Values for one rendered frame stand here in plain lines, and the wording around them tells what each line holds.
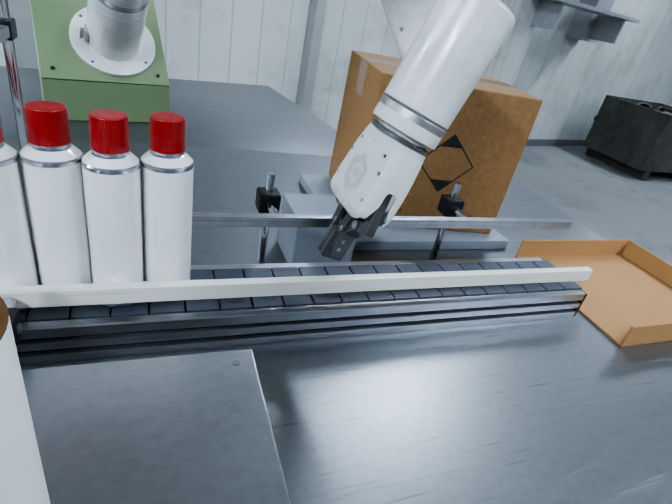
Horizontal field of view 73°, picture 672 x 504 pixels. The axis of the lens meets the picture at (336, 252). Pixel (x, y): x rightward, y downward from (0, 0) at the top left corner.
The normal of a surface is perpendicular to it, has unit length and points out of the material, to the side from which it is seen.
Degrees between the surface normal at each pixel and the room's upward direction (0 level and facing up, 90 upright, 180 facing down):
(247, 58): 90
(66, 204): 90
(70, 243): 90
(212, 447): 0
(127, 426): 0
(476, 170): 90
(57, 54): 45
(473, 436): 0
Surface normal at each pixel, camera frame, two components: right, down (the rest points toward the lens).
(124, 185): 0.75, 0.44
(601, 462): 0.18, -0.85
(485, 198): 0.18, 0.52
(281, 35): 0.51, 0.51
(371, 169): -0.77, -0.25
